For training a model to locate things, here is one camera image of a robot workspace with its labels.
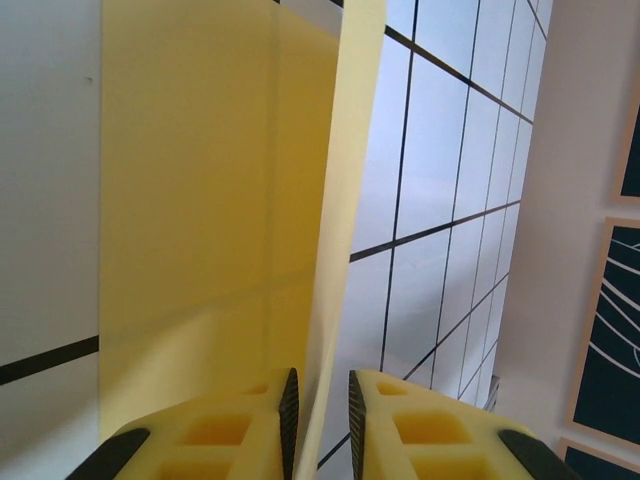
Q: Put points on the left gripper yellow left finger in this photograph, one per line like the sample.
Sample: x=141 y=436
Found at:
x=225 y=430

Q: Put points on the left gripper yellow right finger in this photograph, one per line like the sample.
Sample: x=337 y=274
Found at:
x=425 y=440

